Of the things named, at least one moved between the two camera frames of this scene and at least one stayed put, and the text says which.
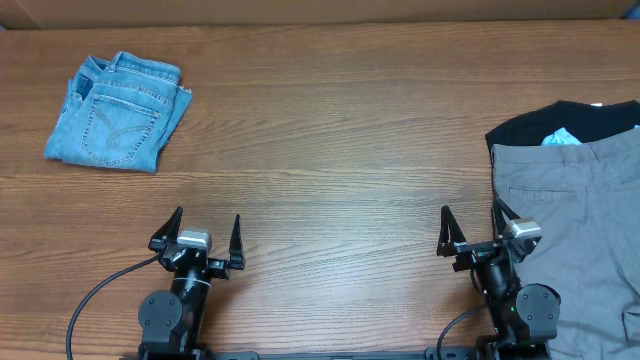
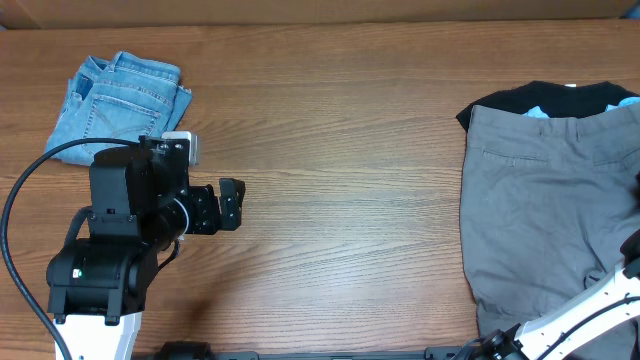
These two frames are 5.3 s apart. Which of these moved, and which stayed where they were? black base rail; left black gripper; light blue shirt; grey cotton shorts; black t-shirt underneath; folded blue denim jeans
Moved: left black gripper; light blue shirt; black t-shirt underneath; grey cotton shorts
Stayed: folded blue denim jeans; black base rail
